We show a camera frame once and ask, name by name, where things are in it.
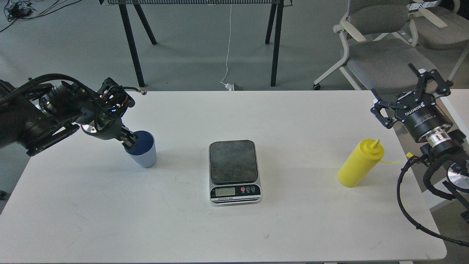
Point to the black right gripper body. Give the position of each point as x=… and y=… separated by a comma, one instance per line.
x=419, y=118

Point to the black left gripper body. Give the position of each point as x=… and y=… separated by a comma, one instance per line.
x=109, y=107

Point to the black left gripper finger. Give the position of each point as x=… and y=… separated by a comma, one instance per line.
x=129, y=140
x=126, y=134

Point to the blue ribbed plastic cup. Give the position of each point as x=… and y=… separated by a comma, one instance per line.
x=144, y=150

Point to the yellow squeeze bottle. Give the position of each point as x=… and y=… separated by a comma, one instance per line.
x=365, y=156

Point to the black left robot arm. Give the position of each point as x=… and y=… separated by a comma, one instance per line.
x=49, y=108

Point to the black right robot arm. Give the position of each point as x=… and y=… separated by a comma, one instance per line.
x=442, y=151

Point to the digital kitchen scale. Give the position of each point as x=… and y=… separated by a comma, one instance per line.
x=233, y=173

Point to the grey office chair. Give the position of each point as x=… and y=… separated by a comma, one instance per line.
x=383, y=64
x=440, y=27

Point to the white power adapter on floor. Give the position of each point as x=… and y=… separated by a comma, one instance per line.
x=233, y=87

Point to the black legged background table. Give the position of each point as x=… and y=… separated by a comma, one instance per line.
x=205, y=24

